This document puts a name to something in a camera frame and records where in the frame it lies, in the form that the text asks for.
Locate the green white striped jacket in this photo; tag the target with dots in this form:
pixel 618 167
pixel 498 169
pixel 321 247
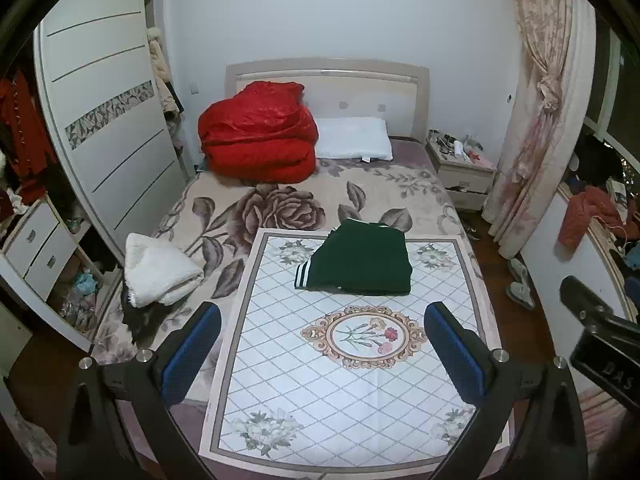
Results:
pixel 365 260

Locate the window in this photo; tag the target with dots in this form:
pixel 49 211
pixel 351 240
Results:
pixel 615 100

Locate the dark cloth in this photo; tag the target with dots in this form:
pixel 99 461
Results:
pixel 150 320

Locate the white curved desk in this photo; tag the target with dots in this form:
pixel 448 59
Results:
pixel 550 240

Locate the pink rug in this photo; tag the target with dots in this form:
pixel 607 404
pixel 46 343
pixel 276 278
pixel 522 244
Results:
pixel 600 407

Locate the white floral patterned mat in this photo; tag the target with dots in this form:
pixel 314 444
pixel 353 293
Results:
pixel 310 385

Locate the white sliding-door wardrobe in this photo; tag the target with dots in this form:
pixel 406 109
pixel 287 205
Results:
pixel 100 85

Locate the hanging red clothing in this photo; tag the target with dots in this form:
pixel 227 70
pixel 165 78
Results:
pixel 22 130

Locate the pink floral curtain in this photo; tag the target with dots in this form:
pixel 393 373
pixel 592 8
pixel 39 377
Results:
pixel 540 110

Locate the beige bed headboard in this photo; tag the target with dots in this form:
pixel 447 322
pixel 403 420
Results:
pixel 350 90

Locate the white drawer cabinet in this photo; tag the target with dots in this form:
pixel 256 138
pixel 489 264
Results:
pixel 35 245

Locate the dark shoes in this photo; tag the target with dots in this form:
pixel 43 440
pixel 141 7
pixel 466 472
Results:
pixel 469 226

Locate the orange red jacket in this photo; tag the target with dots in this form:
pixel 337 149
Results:
pixel 585 210

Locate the dark clothes pile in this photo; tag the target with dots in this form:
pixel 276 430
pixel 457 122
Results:
pixel 597 160

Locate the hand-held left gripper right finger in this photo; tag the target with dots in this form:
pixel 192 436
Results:
pixel 455 355

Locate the white fluffy garment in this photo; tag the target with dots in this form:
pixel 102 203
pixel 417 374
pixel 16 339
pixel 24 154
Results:
pixel 155 272

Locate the nightstand clutter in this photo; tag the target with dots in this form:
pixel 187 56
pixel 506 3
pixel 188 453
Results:
pixel 452 145

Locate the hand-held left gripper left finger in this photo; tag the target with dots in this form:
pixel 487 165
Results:
pixel 195 355

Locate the bed with floral blanket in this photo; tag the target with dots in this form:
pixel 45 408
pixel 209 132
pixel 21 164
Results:
pixel 280 205

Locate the white pillow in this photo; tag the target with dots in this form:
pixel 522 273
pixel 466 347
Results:
pixel 352 137

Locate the red quilt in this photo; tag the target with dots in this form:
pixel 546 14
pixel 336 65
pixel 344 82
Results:
pixel 255 135

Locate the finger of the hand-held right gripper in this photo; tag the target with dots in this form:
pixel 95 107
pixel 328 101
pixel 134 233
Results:
pixel 585 302

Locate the hanging beige coat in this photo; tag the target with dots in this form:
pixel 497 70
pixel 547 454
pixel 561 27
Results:
pixel 160 70

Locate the beige nightstand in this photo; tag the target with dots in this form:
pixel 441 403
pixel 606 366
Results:
pixel 465 175

